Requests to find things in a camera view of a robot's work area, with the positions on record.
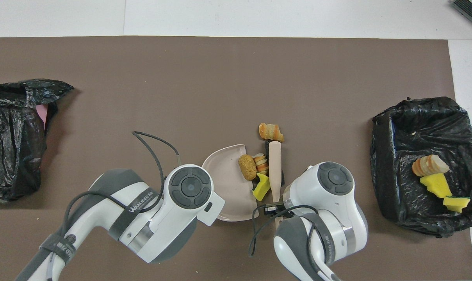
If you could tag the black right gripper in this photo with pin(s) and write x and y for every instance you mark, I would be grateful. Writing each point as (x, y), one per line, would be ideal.
(278, 210)

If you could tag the yellow sponge piece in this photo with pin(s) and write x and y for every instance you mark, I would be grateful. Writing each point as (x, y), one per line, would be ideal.
(261, 188)
(437, 185)

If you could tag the beige brush with black bristles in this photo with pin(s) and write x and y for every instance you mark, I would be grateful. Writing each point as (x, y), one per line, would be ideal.
(275, 164)

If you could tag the orange striped croissant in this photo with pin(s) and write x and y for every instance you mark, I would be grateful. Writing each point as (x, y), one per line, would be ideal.
(262, 164)
(271, 132)

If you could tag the brown peanut shaped bread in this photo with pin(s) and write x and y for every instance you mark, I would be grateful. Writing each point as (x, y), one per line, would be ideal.
(247, 167)

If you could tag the beige plastic dustpan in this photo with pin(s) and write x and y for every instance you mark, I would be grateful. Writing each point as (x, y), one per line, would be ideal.
(228, 183)

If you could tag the beige sliced bread chunk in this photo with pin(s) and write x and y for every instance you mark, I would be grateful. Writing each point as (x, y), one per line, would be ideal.
(430, 166)

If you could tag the yellow sponge with green pad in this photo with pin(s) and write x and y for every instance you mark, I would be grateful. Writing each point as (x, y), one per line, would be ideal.
(456, 203)

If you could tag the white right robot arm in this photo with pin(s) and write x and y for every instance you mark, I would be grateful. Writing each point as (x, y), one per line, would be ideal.
(329, 203)

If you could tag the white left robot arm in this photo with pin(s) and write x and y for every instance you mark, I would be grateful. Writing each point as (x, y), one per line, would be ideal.
(181, 203)

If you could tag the black bag lined bin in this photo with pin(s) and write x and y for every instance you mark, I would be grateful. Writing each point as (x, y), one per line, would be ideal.
(399, 156)

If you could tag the crumpled black trash bag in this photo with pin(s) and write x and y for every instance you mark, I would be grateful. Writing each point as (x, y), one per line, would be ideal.
(9, 156)

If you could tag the brown table mat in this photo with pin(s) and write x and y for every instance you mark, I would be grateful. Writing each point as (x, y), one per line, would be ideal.
(220, 78)

